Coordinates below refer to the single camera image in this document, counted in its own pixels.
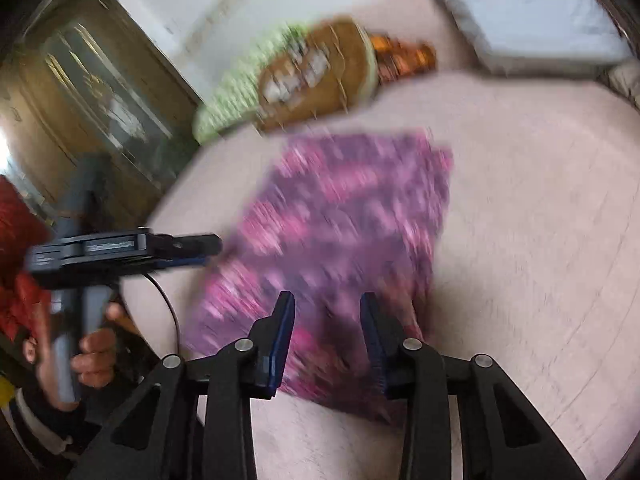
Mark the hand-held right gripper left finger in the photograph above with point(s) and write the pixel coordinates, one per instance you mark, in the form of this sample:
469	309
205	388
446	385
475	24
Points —
277	350

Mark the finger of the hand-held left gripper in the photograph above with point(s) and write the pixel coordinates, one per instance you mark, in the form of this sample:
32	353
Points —
190	246

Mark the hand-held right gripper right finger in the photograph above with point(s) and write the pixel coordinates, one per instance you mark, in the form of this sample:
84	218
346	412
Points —
372	345

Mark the purple floral garment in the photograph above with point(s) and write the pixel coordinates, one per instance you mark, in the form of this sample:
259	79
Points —
340	210

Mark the person's left forearm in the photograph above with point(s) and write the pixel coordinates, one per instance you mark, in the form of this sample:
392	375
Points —
45	425

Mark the person's left hand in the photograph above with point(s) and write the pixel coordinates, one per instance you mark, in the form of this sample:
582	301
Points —
95	360

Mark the person's red clothing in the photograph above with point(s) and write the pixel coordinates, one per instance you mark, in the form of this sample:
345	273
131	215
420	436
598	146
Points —
15	230

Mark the brown green patterned cushion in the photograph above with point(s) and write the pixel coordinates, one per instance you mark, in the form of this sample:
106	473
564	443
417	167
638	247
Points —
230	95

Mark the wooden cabinet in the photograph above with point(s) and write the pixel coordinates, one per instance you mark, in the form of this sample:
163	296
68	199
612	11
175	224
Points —
100	85

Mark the pink quilted bed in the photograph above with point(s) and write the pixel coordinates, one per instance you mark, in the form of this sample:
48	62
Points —
525	210

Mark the brown cartoon printed blanket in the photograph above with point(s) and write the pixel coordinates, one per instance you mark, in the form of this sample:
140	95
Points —
345	70

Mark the orange printed cloth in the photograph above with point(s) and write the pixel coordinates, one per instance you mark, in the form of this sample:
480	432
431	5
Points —
400	57

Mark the grey pillow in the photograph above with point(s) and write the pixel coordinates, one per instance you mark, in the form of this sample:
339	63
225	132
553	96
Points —
450	5

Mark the beige cloth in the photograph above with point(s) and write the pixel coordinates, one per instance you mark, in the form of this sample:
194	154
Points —
625	82

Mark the white pillow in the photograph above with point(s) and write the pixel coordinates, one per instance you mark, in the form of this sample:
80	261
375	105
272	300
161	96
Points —
525	10

